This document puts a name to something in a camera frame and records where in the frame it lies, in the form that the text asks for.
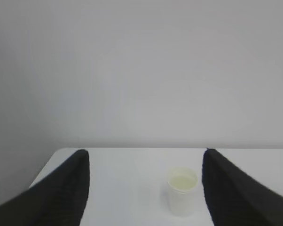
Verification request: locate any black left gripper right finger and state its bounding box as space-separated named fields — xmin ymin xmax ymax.
xmin=202 ymin=149 xmax=283 ymax=226

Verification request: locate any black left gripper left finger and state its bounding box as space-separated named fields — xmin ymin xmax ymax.
xmin=0 ymin=149 xmax=90 ymax=226

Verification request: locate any white paper cup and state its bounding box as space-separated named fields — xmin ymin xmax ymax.
xmin=167 ymin=167 xmax=198 ymax=217

